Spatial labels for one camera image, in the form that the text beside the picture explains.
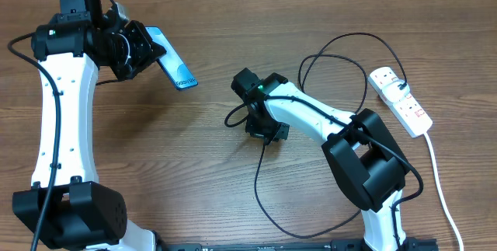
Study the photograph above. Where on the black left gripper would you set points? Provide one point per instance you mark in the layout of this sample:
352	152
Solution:
148	51

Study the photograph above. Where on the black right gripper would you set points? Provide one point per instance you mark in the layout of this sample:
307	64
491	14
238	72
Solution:
253	128

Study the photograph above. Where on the blue Galaxy smartphone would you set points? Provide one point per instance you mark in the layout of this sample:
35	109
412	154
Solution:
171	63

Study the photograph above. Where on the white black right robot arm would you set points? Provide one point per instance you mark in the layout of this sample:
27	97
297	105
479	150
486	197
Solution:
367	164

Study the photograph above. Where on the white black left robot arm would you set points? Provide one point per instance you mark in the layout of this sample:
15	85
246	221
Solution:
66	207

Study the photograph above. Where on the white charger adapter plug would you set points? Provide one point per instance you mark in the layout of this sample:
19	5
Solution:
395	92

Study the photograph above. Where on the white power strip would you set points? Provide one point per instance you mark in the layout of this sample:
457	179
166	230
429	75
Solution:
408	111

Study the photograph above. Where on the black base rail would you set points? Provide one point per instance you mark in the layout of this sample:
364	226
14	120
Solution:
272	246

